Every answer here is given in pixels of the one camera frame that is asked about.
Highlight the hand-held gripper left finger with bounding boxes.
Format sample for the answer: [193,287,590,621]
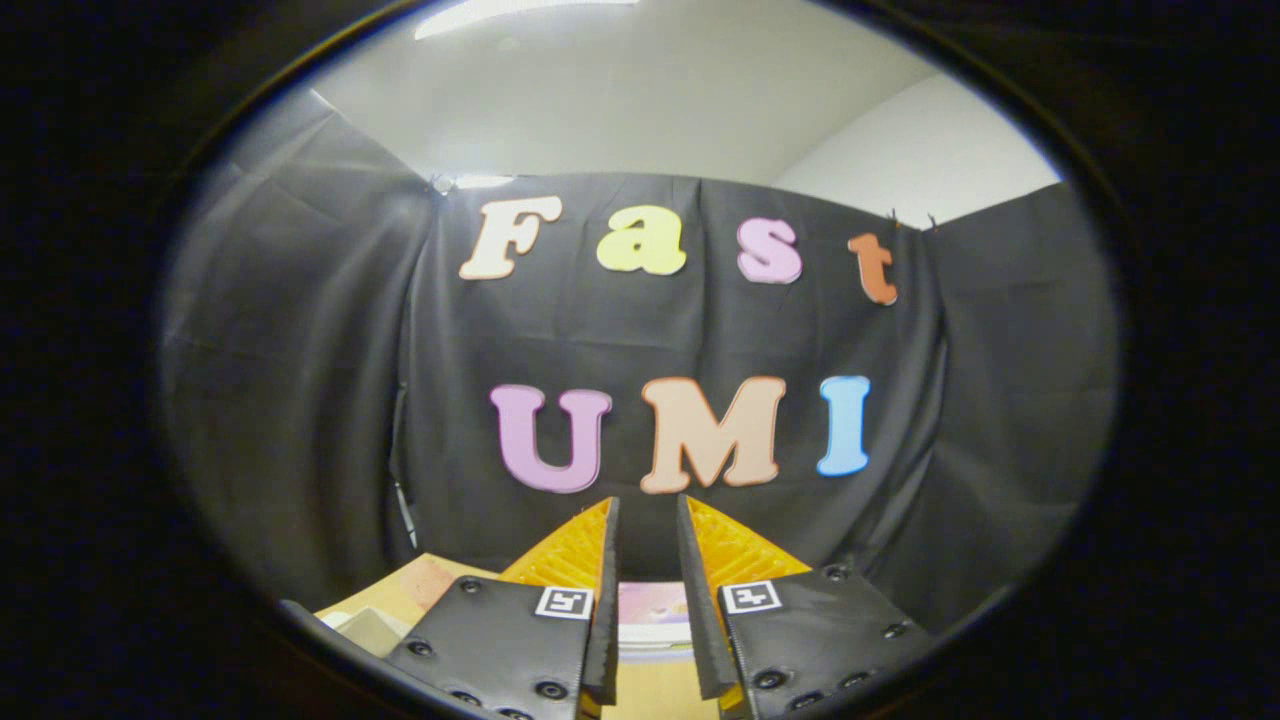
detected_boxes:
[383,495,623,720]

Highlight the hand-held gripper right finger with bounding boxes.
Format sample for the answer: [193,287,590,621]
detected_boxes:
[675,493,939,720]

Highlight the beige storage box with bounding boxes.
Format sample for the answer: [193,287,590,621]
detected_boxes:
[320,605,426,661]

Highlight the pink cover book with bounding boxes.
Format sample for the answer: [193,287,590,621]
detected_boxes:
[618,583,693,648]

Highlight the black backdrop cloth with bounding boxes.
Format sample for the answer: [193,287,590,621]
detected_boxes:
[160,88,1119,641]

